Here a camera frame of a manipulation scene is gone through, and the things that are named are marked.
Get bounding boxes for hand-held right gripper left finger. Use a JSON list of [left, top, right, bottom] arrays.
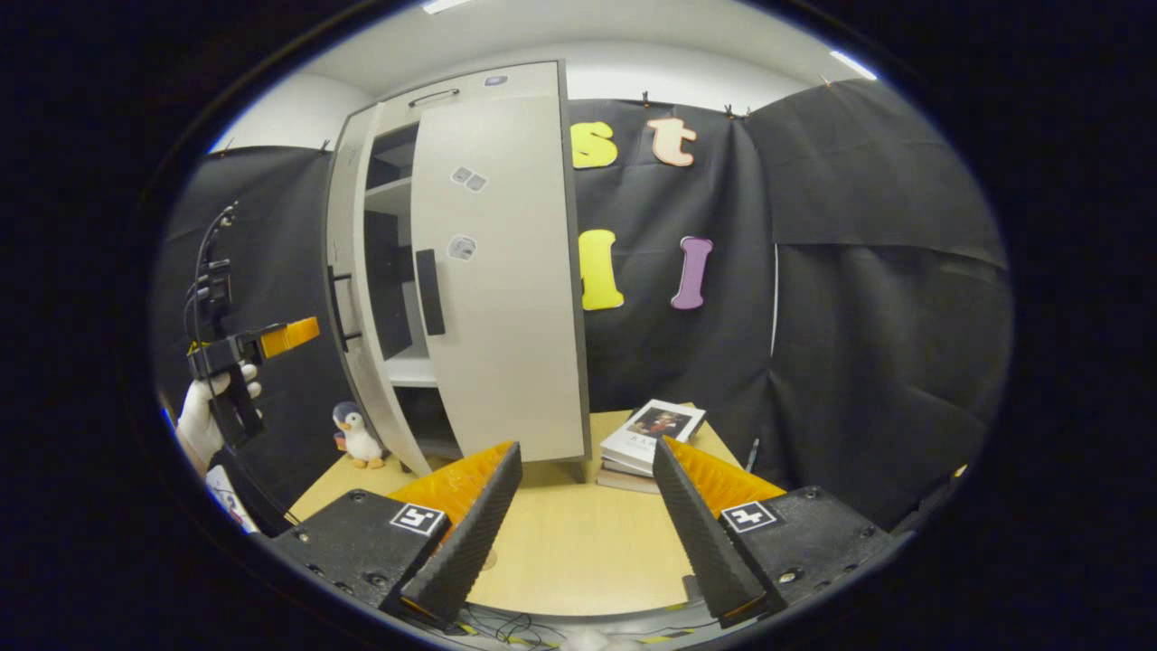
[[271, 440, 524, 629]]

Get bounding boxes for white cabinet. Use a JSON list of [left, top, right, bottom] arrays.
[[324, 60, 593, 480]]

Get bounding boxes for black backdrop cloth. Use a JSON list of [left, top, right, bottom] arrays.
[[154, 80, 1013, 534]]

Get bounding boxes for white book with portrait cover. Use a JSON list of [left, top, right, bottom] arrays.
[[599, 399, 707, 478]]

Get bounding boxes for black door handle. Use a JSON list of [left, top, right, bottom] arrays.
[[327, 267, 364, 352], [415, 249, 446, 336]]

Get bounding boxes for white printed paper sheet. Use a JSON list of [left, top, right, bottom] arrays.
[[206, 464, 259, 534]]

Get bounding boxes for white cabinet door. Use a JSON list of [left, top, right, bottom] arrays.
[[324, 102, 433, 477], [409, 93, 588, 464]]

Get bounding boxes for white cabinet drawer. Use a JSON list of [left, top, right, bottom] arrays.
[[375, 60, 566, 114]]

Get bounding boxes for brown book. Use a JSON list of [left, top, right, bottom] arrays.
[[595, 468, 661, 495]]

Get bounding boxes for penguin plush toy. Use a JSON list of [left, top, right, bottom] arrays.
[[332, 401, 387, 470]]

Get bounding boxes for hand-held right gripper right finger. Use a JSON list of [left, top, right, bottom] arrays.
[[652, 437, 894, 629]]

